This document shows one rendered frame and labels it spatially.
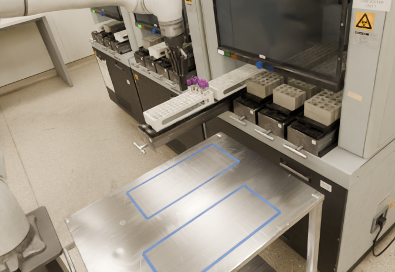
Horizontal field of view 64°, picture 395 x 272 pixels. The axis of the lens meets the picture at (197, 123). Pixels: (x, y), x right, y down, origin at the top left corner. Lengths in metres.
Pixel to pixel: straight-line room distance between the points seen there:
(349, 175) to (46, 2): 1.04
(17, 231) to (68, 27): 3.84
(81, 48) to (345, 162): 4.14
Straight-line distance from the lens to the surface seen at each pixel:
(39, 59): 4.73
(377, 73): 1.04
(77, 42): 4.80
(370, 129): 1.14
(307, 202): 0.92
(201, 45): 1.63
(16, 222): 1.13
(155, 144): 1.27
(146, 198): 0.99
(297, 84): 1.34
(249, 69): 1.54
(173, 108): 1.30
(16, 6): 0.97
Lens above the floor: 1.50
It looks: 33 degrees down
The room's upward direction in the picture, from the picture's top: 10 degrees counter-clockwise
